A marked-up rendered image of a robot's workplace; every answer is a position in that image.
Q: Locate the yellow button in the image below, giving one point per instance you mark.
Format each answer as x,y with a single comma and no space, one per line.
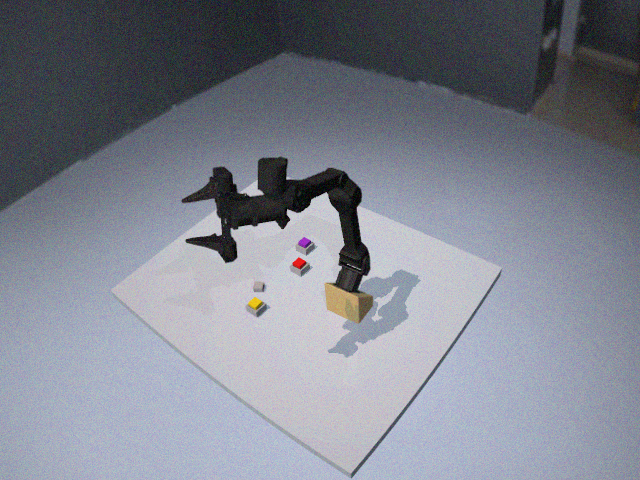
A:
256,307

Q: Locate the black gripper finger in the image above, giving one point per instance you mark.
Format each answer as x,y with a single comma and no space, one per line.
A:
210,191
211,242

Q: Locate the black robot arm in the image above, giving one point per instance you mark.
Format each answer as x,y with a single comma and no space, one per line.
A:
280,194

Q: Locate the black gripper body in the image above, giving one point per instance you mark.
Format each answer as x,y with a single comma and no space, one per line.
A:
238,212

